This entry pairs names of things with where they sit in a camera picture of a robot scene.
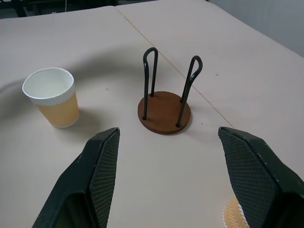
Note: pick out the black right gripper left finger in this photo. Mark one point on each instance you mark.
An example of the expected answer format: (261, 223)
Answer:
(78, 185)

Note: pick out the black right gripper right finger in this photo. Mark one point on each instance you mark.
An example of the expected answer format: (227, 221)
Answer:
(266, 180)

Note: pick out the orange ripple paper cup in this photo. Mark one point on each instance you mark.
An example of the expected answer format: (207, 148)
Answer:
(234, 213)
(59, 111)

